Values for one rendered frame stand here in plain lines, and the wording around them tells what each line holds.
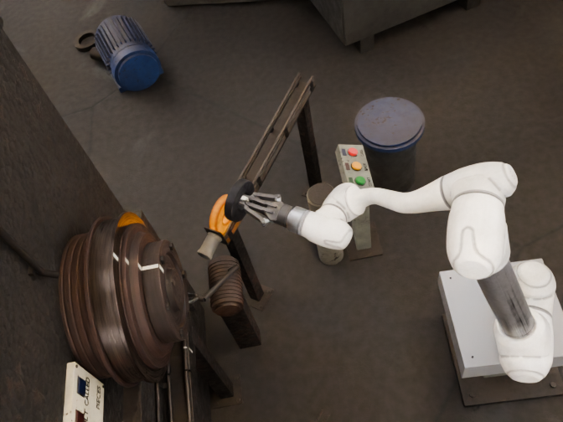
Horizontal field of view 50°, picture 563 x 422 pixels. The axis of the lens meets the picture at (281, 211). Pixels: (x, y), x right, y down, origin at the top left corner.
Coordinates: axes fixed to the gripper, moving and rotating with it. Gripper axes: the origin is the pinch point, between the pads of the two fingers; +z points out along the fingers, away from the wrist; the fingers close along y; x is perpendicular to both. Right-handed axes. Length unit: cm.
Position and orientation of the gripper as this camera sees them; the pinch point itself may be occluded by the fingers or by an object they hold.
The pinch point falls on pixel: (239, 198)
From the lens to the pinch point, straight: 209.1
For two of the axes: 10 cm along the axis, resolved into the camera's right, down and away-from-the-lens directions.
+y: 4.5, -7.8, 4.3
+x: -1.1, -5.3, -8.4
